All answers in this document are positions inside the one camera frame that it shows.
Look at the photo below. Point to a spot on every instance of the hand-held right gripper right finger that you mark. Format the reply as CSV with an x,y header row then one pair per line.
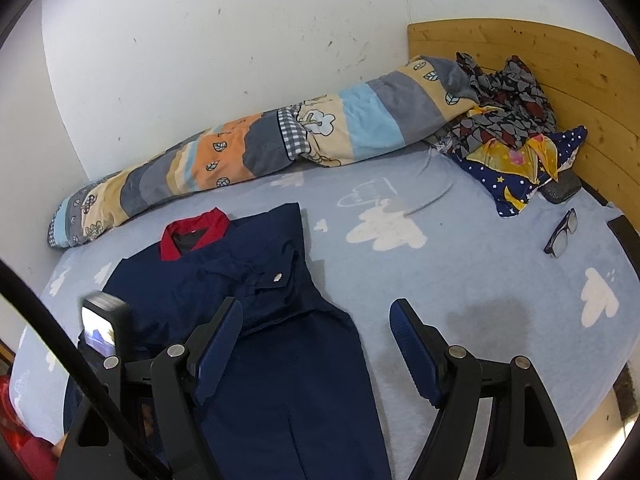
x,y
412,345

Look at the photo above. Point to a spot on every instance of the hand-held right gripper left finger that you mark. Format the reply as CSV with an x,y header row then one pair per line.
x,y
220,345

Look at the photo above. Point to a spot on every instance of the navy blue work jacket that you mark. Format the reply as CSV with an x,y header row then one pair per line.
x,y
280,360

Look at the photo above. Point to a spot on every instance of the person's left forearm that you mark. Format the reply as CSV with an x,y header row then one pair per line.
x,y
20,440

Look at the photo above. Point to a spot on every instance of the light blue cloud bed sheet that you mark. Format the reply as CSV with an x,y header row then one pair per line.
x,y
450,280

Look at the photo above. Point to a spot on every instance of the black framed glasses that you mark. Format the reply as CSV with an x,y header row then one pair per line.
x,y
564,232

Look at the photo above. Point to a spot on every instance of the navy star print pillow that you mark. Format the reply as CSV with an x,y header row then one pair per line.
x,y
520,185

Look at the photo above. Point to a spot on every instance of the rolled patchwork quilt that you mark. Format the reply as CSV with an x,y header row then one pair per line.
x,y
240,150

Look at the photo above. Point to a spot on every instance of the yellow printed cloth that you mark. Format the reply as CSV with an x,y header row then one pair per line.
x,y
500,157

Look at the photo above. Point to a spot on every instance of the black glasses case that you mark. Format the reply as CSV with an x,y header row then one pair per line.
x,y
562,189

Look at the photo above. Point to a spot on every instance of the flat black object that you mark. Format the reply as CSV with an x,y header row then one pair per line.
x,y
627,234

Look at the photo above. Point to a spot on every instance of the grey red patterned cloth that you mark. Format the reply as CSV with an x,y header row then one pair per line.
x,y
515,105

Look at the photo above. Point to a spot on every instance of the wooden headboard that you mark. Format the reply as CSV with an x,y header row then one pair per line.
x,y
575,60

